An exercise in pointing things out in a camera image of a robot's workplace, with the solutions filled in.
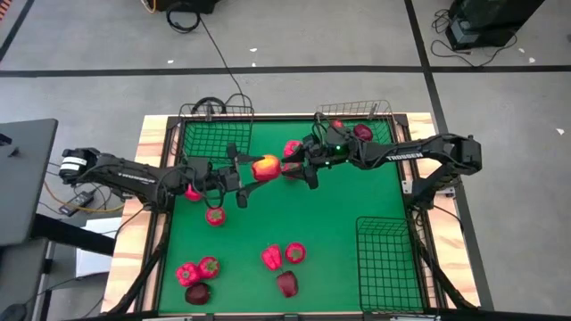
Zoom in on black equipment case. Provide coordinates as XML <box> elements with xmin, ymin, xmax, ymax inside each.
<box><xmin>444</xmin><ymin>0</ymin><xmax>546</xmax><ymax>51</ymax></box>

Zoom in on white box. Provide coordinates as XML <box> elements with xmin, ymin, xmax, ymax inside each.
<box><xmin>74</xmin><ymin>217</ymin><xmax>122</xmax><ymax>278</ymax></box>

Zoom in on black computer mouse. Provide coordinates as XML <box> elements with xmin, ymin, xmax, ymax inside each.
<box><xmin>0</xmin><ymin>302</ymin><xmax>28</xmax><ymax>321</ymax></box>

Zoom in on gold wire basket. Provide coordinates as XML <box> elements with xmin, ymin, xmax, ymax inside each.
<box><xmin>315</xmin><ymin>99</ymin><xmax>401</xmax><ymax>146</ymax></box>

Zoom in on black diagonal support strut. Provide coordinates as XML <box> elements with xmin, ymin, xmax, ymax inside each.
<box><xmin>106</xmin><ymin>213</ymin><xmax>173</xmax><ymax>315</ymax></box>
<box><xmin>418</xmin><ymin>247</ymin><xmax>476</xmax><ymax>310</ymax></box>

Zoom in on long black floor cable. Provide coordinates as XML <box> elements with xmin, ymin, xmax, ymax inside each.
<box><xmin>165</xmin><ymin>2</ymin><xmax>253</xmax><ymax>112</ymax></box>

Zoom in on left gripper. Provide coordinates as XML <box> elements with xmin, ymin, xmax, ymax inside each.
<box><xmin>209</xmin><ymin>142</ymin><xmax>270</xmax><ymax>210</ymax></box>

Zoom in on red yellow apple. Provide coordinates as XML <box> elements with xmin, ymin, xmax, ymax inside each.
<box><xmin>251</xmin><ymin>153</ymin><xmax>283</xmax><ymax>183</ymax></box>

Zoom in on small black wire basket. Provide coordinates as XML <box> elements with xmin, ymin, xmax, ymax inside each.
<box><xmin>178</xmin><ymin>103</ymin><xmax>255</xmax><ymax>167</ymax></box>

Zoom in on grey side table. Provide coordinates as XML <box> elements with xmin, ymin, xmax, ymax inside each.
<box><xmin>0</xmin><ymin>118</ymin><xmax>59</xmax><ymax>249</ymax></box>

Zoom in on tangled black floor cables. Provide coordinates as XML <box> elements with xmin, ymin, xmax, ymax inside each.
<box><xmin>430</xmin><ymin>8</ymin><xmax>518</xmax><ymax>68</ymax></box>

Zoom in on green table mat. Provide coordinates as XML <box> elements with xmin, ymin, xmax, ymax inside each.
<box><xmin>158</xmin><ymin>118</ymin><xmax>425</xmax><ymax>315</ymax></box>

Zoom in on thick black cable loop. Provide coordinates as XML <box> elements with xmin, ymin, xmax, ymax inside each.
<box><xmin>190</xmin><ymin>95</ymin><xmax>228</xmax><ymax>115</ymax></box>

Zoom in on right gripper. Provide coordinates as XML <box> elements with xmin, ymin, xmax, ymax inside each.
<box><xmin>284</xmin><ymin>127</ymin><xmax>354</xmax><ymax>191</ymax></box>

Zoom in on black floor box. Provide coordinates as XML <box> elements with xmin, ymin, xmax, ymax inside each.
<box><xmin>153</xmin><ymin>0</ymin><xmax>222</xmax><ymax>14</ymax></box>

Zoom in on black support beam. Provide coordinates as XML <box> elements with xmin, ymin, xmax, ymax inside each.
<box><xmin>30</xmin><ymin>213</ymin><xmax>117</xmax><ymax>258</ymax></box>

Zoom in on large black wire basket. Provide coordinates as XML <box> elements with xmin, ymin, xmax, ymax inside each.
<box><xmin>355</xmin><ymin>216</ymin><xmax>425</xmax><ymax>313</ymax></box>

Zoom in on black power adapter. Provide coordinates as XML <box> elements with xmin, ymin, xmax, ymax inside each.
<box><xmin>57</xmin><ymin>190</ymin><xmax>97</xmax><ymax>218</ymax></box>

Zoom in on dark maroon apple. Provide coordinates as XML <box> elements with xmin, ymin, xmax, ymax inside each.
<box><xmin>185</xmin><ymin>282</ymin><xmax>212</xmax><ymax>307</ymax></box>

